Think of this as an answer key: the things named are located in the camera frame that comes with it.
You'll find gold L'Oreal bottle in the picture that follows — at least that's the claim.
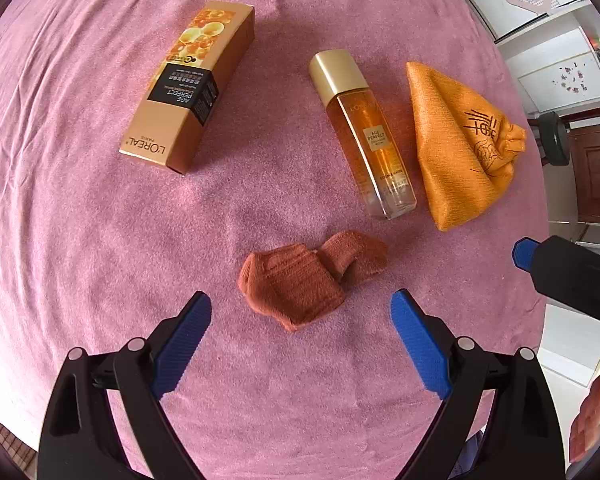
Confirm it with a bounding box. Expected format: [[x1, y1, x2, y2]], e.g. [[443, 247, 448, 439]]
[[309, 49, 417, 220]]

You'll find person's right hand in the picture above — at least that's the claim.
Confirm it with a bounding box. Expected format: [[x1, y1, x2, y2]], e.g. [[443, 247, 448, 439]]
[[569, 376, 600, 464]]

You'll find gold L'Oreal box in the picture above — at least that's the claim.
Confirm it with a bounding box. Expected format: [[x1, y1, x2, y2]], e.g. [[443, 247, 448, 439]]
[[119, 1, 254, 174]]

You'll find dark green round stool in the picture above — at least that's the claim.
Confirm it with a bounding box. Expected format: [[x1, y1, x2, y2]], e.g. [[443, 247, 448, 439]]
[[528, 112, 570, 167]]

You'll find rust orange sock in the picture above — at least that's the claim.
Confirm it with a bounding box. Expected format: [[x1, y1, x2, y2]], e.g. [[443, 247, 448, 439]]
[[237, 230, 389, 333]]

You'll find pink bed sheet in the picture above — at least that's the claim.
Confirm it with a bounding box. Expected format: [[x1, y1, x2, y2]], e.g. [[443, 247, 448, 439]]
[[0, 0, 547, 479]]

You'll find orange drawstring pouch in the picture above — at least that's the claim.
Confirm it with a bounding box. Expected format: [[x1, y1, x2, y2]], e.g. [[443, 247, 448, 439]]
[[405, 62, 527, 232]]

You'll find white sliding wardrobe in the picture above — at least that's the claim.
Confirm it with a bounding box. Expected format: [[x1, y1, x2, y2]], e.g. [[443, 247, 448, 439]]
[[467, 0, 600, 116]]

